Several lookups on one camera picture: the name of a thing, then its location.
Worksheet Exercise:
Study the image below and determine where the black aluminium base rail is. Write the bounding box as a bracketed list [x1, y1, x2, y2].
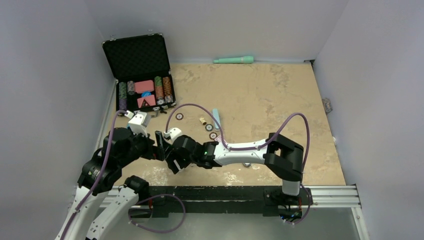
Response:
[130, 185, 361, 221]

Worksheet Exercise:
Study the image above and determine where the light blue stapler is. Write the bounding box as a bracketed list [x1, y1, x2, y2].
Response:
[212, 108, 221, 131]

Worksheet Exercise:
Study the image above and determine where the poker chip near case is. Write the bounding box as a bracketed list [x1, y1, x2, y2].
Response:
[175, 113, 184, 121]

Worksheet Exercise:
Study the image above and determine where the poker chip in row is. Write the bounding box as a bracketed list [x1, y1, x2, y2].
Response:
[209, 132, 218, 140]
[204, 123, 214, 132]

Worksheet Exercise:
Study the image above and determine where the blue dealer chip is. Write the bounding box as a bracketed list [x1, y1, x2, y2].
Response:
[141, 91, 152, 98]

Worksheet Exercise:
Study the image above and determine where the pink card deck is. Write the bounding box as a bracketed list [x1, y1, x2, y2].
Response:
[137, 95, 157, 108]
[134, 79, 155, 94]

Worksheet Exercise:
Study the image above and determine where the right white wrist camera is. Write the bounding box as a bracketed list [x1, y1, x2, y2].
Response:
[164, 127, 183, 142]

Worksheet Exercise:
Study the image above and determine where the pink card deck lower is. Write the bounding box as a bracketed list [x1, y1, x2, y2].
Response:
[137, 95, 157, 108]

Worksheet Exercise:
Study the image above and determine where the upper poker chip in row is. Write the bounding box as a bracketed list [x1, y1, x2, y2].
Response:
[204, 123, 214, 132]

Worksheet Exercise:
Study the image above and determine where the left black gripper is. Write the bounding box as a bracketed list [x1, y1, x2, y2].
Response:
[118, 126, 172, 167]

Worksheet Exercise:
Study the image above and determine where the lower poker chip in row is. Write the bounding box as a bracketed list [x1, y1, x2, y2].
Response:
[209, 132, 218, 140]

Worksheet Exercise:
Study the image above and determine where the orange chip column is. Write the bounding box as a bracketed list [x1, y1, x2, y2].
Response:
[154, 76, 174, 105]

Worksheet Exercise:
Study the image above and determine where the pink card deck upper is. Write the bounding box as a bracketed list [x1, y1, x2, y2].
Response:
[134, 79, 155, 94]

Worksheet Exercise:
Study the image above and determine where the mint green marker pen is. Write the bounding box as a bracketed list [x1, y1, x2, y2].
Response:
[213, 55, 255, 64]

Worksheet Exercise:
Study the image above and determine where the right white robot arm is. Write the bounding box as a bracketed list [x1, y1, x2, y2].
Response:
[162, 128, 304, 204]

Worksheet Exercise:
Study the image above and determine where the red white card box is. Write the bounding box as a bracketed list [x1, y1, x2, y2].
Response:
[215, 135, 223, 143]

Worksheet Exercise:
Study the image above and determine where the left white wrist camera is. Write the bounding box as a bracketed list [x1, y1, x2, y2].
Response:
[124, 110, 151, 137]

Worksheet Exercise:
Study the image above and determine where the black poker chip case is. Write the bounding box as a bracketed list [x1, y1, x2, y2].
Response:
[101, 33, 177, 113]

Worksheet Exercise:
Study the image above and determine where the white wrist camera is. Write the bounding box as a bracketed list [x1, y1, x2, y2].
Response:
[124, 110, 151, 137]
[164, 127, 183, 142]

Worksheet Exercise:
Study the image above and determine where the white stapler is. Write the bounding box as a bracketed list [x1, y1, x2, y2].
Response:
[173, 161, 184, 173]

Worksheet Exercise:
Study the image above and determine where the green chip column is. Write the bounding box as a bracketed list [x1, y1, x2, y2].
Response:
[118, 82, 127, 110]

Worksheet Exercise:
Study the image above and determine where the small cork piece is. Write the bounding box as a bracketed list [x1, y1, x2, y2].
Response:
[199, 117, 207, 126]

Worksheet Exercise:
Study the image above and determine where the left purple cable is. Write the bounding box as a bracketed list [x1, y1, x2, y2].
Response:
[59, 109, 133, 240]

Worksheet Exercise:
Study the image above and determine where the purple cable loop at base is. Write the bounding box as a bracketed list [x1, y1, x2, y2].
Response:
[127, 193, 187, 234]

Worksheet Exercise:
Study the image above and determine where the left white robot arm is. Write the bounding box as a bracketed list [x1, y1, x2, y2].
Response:
[56, 127, 167, 240]

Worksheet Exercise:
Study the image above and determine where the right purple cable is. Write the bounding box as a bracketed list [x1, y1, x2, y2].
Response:
[165, 103, 311, 176]

